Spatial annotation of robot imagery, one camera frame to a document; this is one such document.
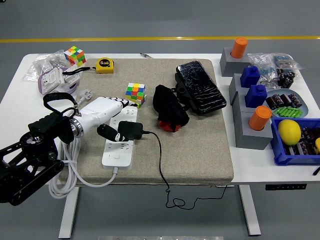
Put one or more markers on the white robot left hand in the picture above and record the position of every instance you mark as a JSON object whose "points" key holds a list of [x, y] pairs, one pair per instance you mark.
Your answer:
{"points": [[100, 110]]}

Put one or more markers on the colourful puzzle cube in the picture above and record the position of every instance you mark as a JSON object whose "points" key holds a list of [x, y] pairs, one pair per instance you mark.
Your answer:
{"points": [[136, 93], [75, 56]]}

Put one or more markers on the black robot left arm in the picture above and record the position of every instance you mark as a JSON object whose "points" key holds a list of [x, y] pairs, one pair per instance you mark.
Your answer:
{"points": [[47, 125]]}

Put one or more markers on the black folded cloth with red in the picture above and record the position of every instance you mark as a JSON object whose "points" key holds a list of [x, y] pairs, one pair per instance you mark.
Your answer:
{"points": [[167, 105]]}

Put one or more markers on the silver pen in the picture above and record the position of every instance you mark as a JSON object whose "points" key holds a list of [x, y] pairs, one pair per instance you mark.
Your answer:
{"points": [[146, 55]]}

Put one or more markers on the clear bag of screws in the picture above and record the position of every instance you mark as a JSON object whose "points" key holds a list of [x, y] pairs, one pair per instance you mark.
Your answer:
{"points": [[42, 63]]}

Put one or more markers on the black foil-wrapped flat box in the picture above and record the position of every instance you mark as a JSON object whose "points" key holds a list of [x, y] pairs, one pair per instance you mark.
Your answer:
{"points": [[200, 85]]}

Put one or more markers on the white table leg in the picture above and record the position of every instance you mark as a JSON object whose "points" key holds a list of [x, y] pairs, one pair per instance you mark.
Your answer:
{"points": [[68, 212], [250, 212]]}

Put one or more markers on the grey-brown fabric mat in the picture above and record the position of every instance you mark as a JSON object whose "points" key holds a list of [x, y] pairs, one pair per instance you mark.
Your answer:
{"points": [[200, 150]]}

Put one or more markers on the orange cylinder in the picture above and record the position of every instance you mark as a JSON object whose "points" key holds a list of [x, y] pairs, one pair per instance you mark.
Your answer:
{"points": [[260, 117], [238, 47]]}

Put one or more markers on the large grey block holder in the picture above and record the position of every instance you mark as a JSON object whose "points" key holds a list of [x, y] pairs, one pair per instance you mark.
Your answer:
{"points": [[250, 140]]}

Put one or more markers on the blue bottle-shaped block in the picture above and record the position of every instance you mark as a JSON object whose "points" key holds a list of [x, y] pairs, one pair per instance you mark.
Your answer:
{"points": [[255, 96], [250, 76]]}

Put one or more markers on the clear bag of blue parts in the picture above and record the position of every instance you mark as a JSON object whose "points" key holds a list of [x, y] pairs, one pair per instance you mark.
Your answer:
{"points": [[285, 60], [265, 67]]}

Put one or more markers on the green battery pile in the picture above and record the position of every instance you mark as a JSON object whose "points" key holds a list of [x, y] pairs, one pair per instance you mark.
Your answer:
{"points": [[287, 112]]}

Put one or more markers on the clear bag of black capacitors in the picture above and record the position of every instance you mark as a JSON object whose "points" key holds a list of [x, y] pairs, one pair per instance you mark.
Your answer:
{"points": [[286, 77]]}

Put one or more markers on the yellow lemon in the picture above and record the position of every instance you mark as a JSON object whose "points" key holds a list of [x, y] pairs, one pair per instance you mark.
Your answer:
{"points": [[289, 132]]}

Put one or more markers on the blue plastic bin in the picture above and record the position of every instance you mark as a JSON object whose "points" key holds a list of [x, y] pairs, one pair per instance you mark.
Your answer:
{"points": [[287, 160]]}

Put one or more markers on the black table control panel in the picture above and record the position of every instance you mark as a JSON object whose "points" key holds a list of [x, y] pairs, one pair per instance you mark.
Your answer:
{"points": [[286, 187]]}

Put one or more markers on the blue-grey plate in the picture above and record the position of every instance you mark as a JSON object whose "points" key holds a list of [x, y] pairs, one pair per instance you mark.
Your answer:
{"points": [[304, 106]]}

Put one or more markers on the black capacitor pile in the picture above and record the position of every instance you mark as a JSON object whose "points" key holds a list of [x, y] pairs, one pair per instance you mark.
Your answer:
{"points": [[306, 147]]}

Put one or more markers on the small yellow object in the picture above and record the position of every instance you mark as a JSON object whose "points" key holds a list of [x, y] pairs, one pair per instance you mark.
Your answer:
{"points": [[317, 145]]}

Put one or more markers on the black pen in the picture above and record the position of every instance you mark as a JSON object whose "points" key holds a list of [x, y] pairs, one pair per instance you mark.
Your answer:
{"points": [[317, 171]]}

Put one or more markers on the white wall socket panel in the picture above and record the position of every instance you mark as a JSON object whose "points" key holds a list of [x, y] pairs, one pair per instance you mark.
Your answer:
{"points": [[51, 80], [72, 79]]}

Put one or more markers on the black plastic bracket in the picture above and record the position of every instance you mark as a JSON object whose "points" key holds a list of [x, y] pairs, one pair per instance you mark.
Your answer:
{"points": [[182, 92]]}

